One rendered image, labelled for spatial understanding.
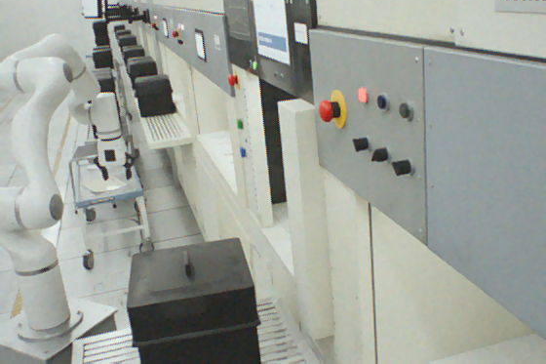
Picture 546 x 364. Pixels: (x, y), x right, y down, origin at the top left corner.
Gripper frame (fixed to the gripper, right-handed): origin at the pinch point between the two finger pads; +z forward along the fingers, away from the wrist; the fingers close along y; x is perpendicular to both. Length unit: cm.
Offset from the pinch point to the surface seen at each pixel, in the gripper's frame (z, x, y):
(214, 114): 5, 125, 4
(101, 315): 25, -56, 15
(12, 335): 25, -67, -8
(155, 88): -1, 200, -58
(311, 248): -9, -82, 82
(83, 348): 25, -72, 17
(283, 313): 25, -54, 69
